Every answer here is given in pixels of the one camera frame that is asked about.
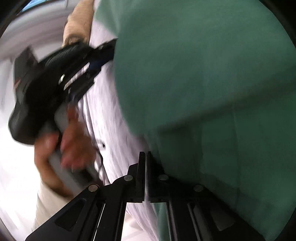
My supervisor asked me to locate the green work jacket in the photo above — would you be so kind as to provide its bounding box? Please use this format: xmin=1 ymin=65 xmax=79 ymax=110
xmin=95 ymin=1 xmax=295 ymax=240

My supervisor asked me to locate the person left hand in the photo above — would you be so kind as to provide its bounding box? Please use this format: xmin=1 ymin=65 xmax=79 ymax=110
xmin=34 ymin=106 xmax=96 ymax=198

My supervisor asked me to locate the beige striped garment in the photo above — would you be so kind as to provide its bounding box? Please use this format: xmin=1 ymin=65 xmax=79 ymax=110
xmin=62 ymin=0 xmax=94 ymax=47

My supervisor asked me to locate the grey bed blanket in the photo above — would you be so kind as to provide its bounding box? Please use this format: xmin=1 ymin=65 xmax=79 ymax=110
xmin=78 ymin=14 xmax=160 ymax=241

